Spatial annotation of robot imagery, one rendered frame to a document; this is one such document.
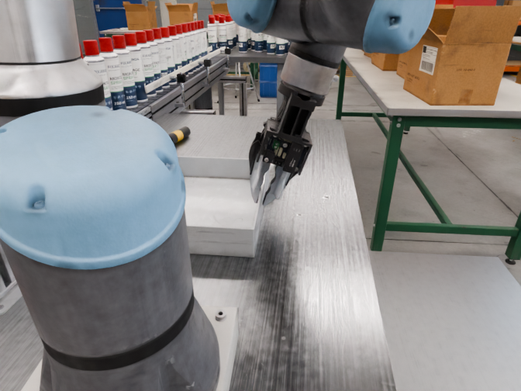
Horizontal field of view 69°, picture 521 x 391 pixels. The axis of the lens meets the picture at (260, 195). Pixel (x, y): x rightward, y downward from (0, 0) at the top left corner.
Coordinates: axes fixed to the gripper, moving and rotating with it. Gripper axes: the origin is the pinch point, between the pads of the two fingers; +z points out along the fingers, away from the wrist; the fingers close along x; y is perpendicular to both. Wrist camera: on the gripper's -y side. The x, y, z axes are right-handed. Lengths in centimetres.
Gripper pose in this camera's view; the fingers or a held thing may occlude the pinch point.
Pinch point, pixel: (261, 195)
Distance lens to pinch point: 67.1
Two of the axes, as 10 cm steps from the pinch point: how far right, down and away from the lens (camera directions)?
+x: 9.5, 2.9, 1.1
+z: -3.1, 8.4, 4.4
